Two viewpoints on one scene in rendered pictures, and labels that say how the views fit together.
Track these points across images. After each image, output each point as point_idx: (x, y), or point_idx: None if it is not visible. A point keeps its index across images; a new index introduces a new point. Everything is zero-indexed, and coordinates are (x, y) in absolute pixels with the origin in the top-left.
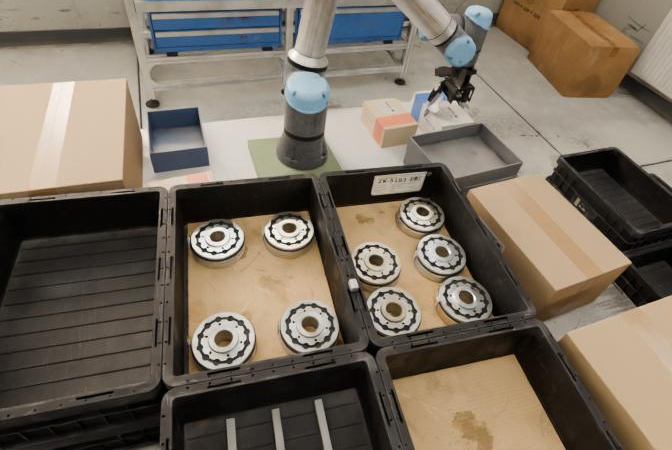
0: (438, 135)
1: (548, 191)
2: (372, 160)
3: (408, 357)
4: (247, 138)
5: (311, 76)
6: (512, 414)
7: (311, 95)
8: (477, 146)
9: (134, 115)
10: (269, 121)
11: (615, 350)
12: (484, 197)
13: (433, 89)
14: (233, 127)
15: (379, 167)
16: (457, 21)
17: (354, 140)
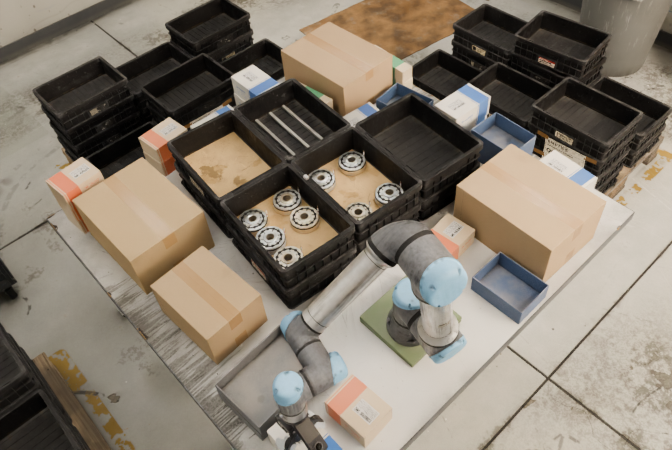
0: None
1: (200, 322)
2: (353, 364)
3: None
4: (470, 330)
5: (416, 299)
6: (225, 193)
7: (402, 280)
8: (258, 412)
9: (537, 262)
10: (471, 363)
11: (180, 213)
12: (248, 291)
13: (319, 417)
14: (492, 337)
15: (323, 248)
16: (307, 367)
17: (381, 382)
